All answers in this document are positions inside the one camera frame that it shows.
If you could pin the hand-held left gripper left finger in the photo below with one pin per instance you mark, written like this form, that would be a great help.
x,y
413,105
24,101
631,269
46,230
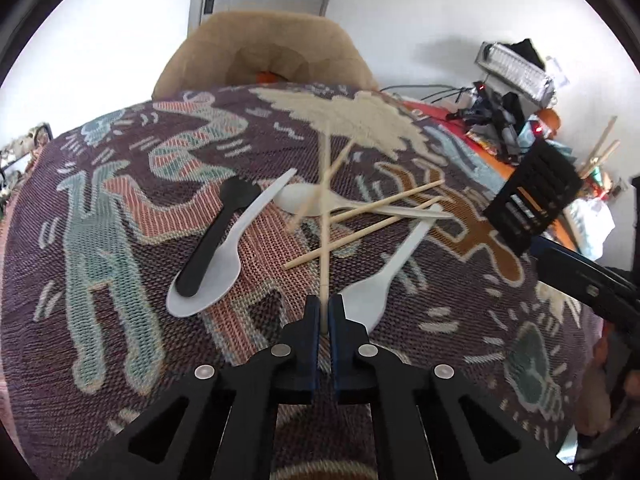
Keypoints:
x,y
316,340

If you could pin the brown plush toy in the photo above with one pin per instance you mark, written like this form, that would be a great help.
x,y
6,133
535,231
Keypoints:
x,y
550,121

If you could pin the black utensil holder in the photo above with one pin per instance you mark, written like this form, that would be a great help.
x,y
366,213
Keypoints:
x,y
530,200

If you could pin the black electronic device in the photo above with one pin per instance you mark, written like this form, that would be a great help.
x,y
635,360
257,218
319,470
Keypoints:
x,y
500,110

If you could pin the black plastic spoon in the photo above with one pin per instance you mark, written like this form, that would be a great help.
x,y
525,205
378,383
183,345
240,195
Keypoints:
x,y
210,245

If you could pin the black clothing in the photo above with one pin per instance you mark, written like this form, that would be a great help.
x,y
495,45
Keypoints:
x,y
526,51

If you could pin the wooden chopstick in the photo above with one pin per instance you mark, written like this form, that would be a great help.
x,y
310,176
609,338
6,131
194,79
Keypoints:
x,y
599,142
350,241
320,187
325,240
390,199
602,157

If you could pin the brown fabric chair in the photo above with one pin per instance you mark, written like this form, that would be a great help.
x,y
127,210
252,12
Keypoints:
x,y
280,35

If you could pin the orange red table mat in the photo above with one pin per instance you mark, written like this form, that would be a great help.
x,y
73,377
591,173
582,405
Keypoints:
x,y
440,112

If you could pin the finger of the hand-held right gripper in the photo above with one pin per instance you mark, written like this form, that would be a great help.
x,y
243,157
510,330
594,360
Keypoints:
x,y
565,272

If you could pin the orange cushion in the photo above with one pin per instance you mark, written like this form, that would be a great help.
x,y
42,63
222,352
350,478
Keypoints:
x,y
270,78

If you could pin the printed woven blanket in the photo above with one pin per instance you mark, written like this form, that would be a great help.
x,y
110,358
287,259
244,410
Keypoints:
x,y
125,220

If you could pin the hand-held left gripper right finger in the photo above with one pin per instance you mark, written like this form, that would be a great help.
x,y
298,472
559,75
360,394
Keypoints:
x,y
333,345

